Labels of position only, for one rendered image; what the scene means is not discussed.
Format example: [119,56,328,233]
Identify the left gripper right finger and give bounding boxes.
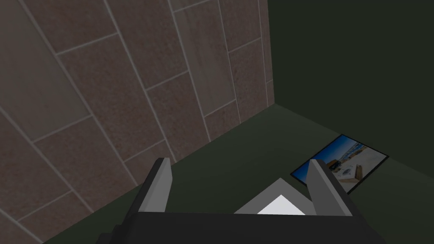
[305,159,353,216]

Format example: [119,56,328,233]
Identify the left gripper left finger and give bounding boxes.
[128,157,173,214]

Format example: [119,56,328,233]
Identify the black framed beach picture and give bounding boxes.
[290,134,389,195]

